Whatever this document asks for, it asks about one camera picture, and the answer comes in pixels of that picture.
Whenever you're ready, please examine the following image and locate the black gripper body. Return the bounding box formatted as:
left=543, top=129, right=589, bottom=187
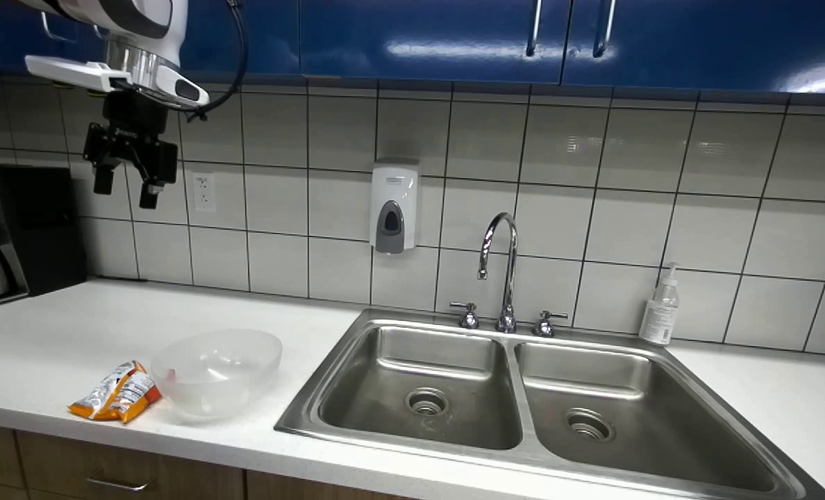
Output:
left=80, top=90, right=180, bottom=190

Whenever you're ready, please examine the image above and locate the translucent white plastic bowl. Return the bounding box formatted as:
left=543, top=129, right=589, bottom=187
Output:
left=150, top=329, right=286, bottom=428

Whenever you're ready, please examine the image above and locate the stainless steel double sink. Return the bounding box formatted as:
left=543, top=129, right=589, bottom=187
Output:
left=273, top=310, right=825, bottom=500

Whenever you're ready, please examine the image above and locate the black coffee machine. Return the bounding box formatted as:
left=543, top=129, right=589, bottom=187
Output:
left=0, top=165, right=92, bottom=310

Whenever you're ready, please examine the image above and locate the small brown item on counter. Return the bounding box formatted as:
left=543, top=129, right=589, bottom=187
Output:
left=102, top=364, right=167, bottom=428

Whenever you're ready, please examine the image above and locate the orange white snack packet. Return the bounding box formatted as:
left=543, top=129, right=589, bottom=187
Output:
left=66, top=358, right=141, bottom=426

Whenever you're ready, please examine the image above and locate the chrome gooseneck faucet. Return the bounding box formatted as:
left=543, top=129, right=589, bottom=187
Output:
left=474, top=208, right=523, bottom=336

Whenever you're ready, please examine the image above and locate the clear pump soap bottle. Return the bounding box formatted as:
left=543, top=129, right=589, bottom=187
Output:
left=636, top=262, right=682, bottom=351

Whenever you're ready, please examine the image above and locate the white wall outlet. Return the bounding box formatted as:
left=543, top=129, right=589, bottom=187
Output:
left=185, top=165, right=223, bottom=226

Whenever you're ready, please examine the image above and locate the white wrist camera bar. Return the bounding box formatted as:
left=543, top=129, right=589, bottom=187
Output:
left=21, top=54, right=210, bottom=111

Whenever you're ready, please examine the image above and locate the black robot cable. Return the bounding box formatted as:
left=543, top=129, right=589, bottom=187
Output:
left=185, top=0, right=252, bottom=122

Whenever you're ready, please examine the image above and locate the white wall soap dispenser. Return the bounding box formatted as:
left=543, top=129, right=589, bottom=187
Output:
left=368, top=165, right=423, bottom=257

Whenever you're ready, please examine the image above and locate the silver drawer handle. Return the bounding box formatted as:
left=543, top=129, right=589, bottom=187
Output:
left=84, top=476, right=153, bottom=497

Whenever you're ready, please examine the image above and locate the chrome faucet handle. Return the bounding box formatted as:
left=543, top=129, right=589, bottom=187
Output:
left=450, top=301, right=485, bottom=332
left=531, top=310, right=570, bottom=340

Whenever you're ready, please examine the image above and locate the silver cabinet door handle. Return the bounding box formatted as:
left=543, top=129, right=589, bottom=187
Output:
left=523, top=0, right=548, bottom=62
left=591, top=0, right=618, bottom=62

